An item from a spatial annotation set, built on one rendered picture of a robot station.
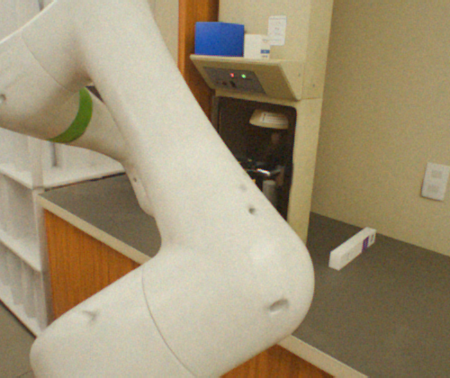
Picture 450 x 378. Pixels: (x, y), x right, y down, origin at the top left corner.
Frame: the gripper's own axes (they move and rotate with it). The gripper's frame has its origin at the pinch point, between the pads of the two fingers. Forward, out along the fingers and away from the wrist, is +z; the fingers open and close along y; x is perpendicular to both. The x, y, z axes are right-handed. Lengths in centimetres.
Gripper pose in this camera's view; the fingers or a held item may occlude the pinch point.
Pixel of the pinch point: (254, 169)
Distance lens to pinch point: 124.8
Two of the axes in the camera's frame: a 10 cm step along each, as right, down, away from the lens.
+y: 0.5, -9.5, -3.0
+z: 6.7, -1.9, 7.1
